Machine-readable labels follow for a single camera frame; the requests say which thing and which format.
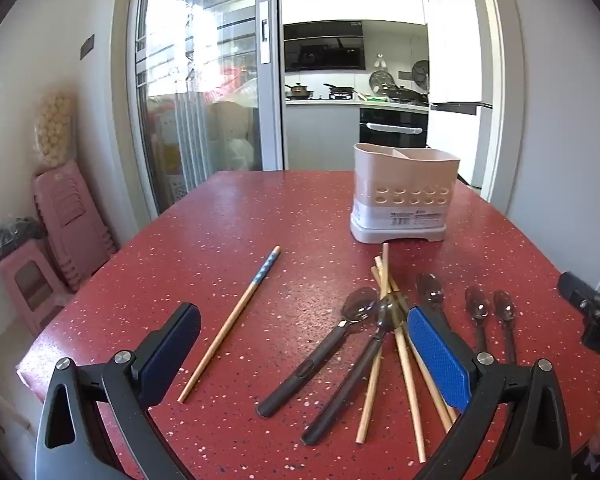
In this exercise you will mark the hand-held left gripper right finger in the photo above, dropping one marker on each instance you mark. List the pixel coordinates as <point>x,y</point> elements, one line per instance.
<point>437,355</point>

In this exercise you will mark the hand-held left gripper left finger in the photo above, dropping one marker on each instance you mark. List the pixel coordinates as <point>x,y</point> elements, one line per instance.
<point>172,345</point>

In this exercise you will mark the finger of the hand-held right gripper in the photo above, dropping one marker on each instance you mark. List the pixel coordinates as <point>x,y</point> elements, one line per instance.
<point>577,290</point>

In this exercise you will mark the orange patterned wooden chopstick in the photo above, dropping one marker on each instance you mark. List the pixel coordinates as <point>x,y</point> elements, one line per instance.
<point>406,390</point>

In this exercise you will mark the blue patterned wooden chopstick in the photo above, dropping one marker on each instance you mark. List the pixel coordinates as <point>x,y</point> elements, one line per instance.
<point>230,322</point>

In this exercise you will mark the small dark clear spoon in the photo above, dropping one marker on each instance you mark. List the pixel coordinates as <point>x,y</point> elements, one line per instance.
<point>477,302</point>
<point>430,290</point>
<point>505,307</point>

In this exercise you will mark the pink white utensil holder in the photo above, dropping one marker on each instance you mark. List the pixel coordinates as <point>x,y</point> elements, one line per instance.
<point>405,210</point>

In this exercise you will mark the single pink plastic stool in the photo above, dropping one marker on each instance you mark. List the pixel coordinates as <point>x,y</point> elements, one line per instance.
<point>32,285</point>

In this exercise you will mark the stack of pink stools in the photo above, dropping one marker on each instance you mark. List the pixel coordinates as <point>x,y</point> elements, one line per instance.
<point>75,220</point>

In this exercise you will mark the black plastic bag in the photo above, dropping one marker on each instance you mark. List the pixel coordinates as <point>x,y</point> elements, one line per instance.
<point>15,240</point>

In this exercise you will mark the black built-in oven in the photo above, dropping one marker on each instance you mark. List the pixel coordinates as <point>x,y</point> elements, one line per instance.
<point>392,132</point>

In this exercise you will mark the bag of yellow balls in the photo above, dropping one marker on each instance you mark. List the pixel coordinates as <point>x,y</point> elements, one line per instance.
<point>55,127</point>

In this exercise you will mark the black frying pan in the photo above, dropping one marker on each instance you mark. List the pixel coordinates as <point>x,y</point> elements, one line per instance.
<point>402,94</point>

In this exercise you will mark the black wok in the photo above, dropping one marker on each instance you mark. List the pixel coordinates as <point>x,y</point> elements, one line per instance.
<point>340,91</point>

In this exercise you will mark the white refrigerator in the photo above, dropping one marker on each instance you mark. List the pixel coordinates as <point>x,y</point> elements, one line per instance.
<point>455,35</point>

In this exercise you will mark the cooking pot with lid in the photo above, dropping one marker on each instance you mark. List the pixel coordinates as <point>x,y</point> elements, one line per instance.
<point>299,91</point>

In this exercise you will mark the sliding glass door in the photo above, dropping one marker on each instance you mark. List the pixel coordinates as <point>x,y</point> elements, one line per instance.
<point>205,60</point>

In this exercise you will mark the black range hood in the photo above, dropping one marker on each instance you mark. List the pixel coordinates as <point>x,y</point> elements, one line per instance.
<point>325,45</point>

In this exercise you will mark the dark wall switch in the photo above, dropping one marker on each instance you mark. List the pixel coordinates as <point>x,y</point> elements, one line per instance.
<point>87,46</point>

